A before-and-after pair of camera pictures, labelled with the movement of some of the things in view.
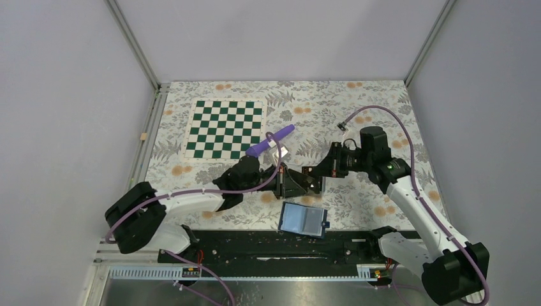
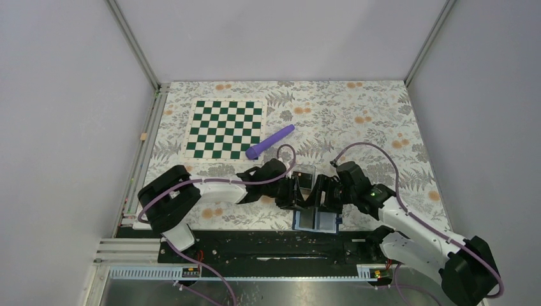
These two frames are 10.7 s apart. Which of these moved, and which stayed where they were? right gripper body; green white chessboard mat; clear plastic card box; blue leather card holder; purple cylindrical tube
Moved: right gripper body; blue leather card holder
Stayed: clear plastic card box; green white chessboard mat; purple cylindrical tube
